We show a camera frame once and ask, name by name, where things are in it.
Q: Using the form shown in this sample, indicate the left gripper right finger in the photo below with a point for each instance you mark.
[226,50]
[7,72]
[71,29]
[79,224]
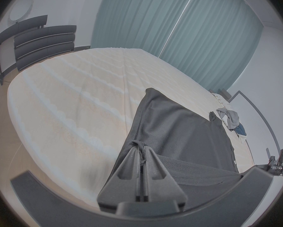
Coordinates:
[162,190]

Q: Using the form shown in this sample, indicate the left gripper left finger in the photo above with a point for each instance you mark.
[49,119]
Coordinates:
[122,190]

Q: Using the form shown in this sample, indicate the black T-shirt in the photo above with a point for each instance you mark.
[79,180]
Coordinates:
[179,131]

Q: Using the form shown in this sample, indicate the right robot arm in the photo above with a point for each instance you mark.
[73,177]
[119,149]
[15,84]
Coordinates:
[279,167]

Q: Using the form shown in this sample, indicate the pile of clothes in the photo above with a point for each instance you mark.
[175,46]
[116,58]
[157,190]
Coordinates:
[232,122]

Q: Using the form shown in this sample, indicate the bed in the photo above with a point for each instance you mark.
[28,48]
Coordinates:
[73,103]

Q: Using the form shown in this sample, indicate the white printed pillow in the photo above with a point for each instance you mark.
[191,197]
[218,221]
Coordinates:
[223,100]

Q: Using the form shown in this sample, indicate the grey bedside table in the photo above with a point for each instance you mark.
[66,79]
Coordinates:
[220,92]

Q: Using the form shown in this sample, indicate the black chest of drawers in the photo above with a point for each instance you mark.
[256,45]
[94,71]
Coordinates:
[44,46]

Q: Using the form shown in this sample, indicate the blue-green curtain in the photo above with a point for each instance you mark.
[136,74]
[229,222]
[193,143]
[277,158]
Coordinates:
[136,15]
[214,32]

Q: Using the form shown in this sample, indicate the black narrow table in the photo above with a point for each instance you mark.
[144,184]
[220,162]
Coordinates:
[6,38]

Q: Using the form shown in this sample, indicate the round white mirror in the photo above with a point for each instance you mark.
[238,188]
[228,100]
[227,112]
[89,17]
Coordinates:
[21,8]

